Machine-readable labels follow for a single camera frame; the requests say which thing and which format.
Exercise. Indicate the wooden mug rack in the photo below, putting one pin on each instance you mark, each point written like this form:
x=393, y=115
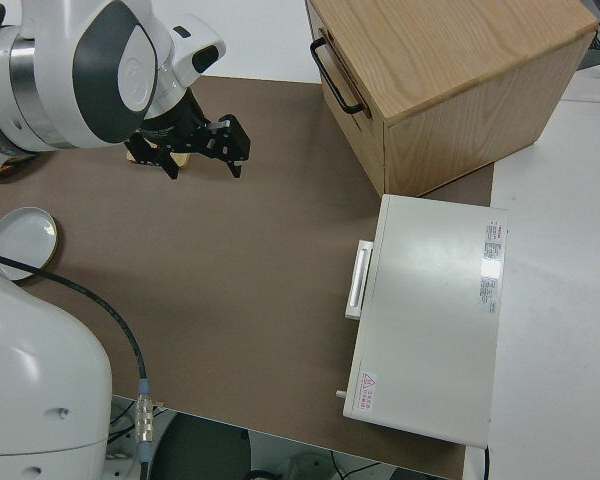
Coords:
x=184, y=159

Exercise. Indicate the black round pedestal base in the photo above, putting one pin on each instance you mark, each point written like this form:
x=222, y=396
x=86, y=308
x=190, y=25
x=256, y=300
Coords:
x=200, y=450

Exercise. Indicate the white toaster oven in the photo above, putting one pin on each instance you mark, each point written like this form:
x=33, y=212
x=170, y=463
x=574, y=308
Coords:
x=430, y=320

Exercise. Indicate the brown wicker basket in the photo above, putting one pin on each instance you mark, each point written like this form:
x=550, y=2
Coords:
x=15, y=165

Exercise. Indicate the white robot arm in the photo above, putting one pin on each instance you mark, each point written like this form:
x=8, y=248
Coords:
x=55, y=75

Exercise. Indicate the gray round plate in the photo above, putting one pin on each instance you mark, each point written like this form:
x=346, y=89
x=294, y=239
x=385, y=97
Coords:
x=25, y=240

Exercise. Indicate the brown table mat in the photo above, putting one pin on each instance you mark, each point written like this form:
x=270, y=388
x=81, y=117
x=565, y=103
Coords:
x=230, y=260

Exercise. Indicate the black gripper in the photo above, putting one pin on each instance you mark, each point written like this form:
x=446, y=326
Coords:
x=177, y=122

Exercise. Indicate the light wooden cabinet box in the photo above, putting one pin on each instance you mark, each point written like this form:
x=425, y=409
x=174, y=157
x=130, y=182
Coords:
x=455, y=75

